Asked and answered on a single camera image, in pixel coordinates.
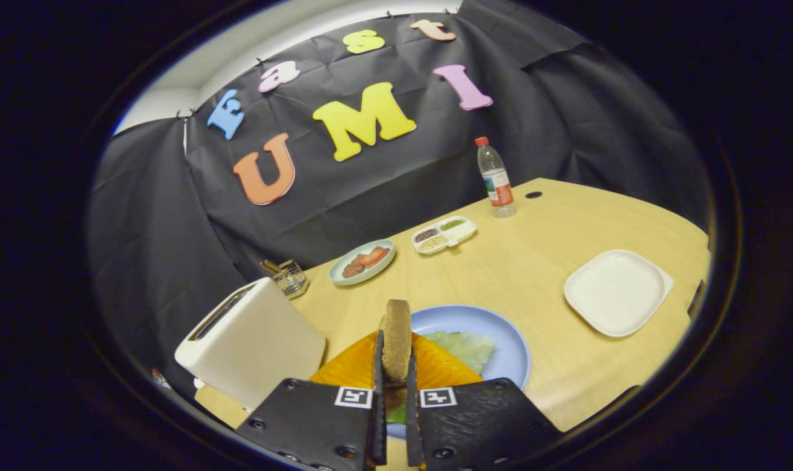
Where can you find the blue round plate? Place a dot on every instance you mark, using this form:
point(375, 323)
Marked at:
point(504, 340)

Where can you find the brown bread slice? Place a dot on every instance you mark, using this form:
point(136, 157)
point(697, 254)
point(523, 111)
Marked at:
point(396, 340)

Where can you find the white toaster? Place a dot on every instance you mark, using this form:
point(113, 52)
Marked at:
point(252, 347)

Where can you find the clear bottle with red cap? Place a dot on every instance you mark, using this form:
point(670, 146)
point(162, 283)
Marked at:
point(497, 186)

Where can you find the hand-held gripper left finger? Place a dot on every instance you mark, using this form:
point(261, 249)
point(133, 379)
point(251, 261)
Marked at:
point(379, 412)

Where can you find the white square plate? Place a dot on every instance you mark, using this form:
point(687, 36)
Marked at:
point(616, 292)

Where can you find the red ham slice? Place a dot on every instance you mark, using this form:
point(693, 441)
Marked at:
point(374, 256)

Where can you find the brown meat slice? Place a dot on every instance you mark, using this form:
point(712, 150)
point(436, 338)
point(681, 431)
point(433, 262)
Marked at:
point(353, 269)

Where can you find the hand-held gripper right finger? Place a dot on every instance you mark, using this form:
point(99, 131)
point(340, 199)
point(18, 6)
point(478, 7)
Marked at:
point(413, 418)

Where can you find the white divided condiment dish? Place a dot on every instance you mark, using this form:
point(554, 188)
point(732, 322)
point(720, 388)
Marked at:
point(443, 234)

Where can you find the pale green round plate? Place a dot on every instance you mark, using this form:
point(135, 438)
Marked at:
point(344, 279)

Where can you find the green lettuce leaf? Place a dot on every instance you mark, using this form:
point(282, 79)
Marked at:
point(468, 347)

